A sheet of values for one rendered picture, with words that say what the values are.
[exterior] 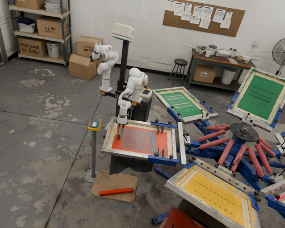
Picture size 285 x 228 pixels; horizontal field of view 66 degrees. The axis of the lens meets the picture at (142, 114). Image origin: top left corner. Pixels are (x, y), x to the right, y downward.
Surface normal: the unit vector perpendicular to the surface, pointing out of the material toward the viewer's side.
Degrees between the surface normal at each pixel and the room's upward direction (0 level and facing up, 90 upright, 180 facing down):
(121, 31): 64
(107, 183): 0
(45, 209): 0
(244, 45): 90
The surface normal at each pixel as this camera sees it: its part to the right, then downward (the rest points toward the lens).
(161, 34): -0.07, 0.59
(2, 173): 0.14, -0.79
